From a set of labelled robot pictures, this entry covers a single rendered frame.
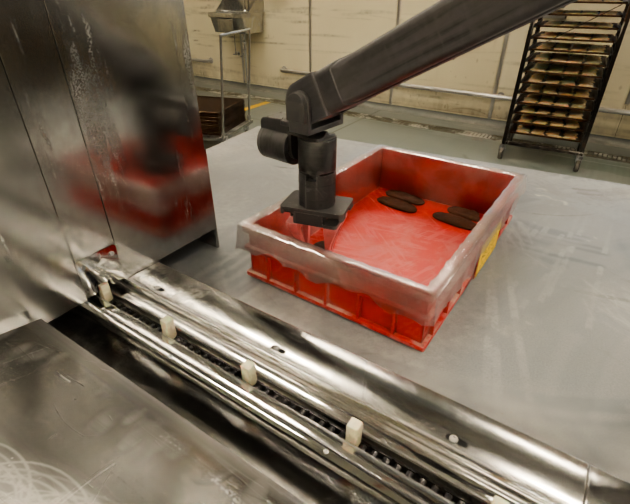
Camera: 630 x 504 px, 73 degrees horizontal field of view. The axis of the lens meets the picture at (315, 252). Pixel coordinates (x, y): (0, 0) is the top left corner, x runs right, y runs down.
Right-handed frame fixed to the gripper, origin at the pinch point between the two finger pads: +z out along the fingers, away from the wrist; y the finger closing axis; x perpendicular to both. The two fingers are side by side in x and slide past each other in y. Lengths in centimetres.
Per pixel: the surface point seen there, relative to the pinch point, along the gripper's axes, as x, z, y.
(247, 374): 28.3, -0.4, -1.6
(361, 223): -17.9, 3.3, -3.3
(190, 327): 22.7, 0.7, 9.9
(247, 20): -457, -1, 248
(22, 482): 47.6, -4.9, 7.9
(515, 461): 29.3, -0.4, -29.9
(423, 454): 30.7, 0.8, -21.8
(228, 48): -503, 37, 305
